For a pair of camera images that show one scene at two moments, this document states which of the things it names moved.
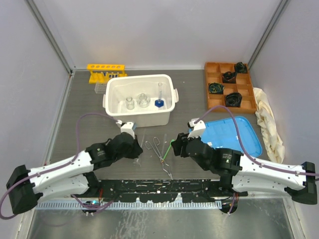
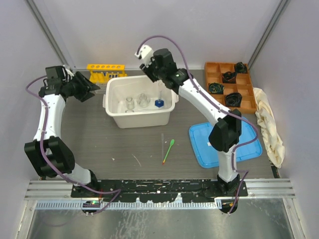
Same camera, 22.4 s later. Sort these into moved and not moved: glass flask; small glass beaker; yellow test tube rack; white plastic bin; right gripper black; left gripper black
Moved: right gripper black; left gripper black
Not moved: yellow test tube rack; small glass beaker; glass flask; white plastic bin
